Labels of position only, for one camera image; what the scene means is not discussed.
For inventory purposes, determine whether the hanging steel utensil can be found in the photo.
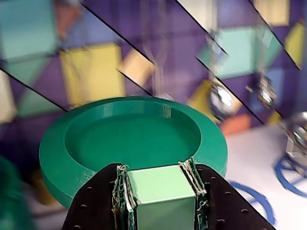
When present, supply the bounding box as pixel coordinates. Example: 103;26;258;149
256;31;278;109

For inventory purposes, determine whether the blue toy kitchen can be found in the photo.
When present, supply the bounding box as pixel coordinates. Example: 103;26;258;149
0;0;307;230

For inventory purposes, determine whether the hanging steel ladle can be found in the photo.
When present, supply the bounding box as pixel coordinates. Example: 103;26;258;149
205;31;235;118

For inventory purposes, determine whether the green recipient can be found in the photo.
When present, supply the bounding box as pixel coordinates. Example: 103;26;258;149
0;155;35;230

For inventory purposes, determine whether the steel toy pot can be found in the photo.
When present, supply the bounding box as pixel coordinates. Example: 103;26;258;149
279;111;307;160

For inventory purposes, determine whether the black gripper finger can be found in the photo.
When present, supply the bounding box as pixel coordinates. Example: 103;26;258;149
178;157;277;230
61;162;138;230

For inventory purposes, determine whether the hanging steel spatula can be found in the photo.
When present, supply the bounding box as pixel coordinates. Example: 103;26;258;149
143;35;176;101

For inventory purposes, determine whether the green round plate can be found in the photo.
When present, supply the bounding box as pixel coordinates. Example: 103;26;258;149
39;95;228;230

